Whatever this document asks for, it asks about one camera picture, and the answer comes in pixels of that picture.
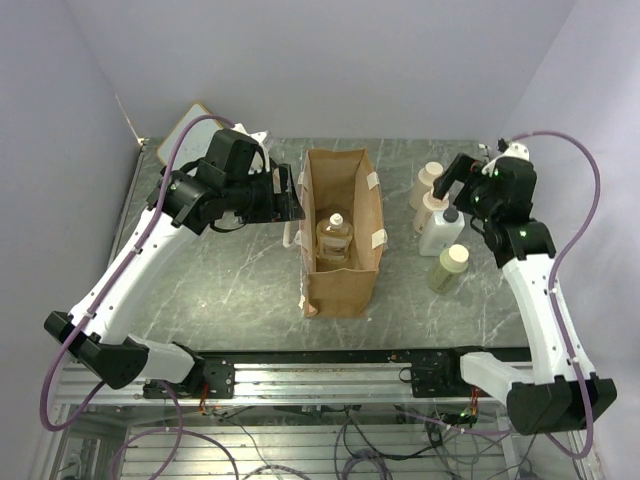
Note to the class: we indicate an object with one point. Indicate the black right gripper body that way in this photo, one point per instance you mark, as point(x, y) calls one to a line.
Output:
point(473, 198)

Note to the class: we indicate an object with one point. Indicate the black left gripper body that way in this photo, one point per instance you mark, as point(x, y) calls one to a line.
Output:
point(264, 205)

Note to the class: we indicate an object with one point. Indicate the beige cylinder bottle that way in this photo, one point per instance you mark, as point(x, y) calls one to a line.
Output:
point(424, 182)

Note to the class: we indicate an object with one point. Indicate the beige cap bottle front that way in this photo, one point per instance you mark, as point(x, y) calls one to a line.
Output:
point(427, 207)

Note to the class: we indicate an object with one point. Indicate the beige cap bottle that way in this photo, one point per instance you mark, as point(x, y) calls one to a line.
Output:
point(427, 207)
point(452, 263)

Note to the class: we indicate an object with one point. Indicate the white bottle black cap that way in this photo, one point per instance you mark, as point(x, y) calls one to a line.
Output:
point(440, 232)

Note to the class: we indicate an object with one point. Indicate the brown canvas bag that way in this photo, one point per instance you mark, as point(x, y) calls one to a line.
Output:
point(342, 182)

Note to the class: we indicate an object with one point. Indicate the amber bottle white cap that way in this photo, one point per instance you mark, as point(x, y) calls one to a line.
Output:
point(333, 239)

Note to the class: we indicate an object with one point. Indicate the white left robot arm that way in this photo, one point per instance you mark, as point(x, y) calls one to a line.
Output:
point(236, 175)

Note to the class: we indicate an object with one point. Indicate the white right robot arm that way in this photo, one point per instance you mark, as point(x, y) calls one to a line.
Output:
point(561, 390)

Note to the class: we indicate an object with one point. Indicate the small whiteboard with wooden frame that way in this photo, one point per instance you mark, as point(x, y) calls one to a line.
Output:
point(196, 141)

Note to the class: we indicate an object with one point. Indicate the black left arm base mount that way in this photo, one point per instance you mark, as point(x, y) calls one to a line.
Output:
point(218, 380)

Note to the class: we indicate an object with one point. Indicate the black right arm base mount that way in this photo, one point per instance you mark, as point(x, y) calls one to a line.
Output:
point(432, 381)

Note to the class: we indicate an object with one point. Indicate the aluminium rail frame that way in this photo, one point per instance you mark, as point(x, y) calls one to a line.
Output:
point(293, 420)

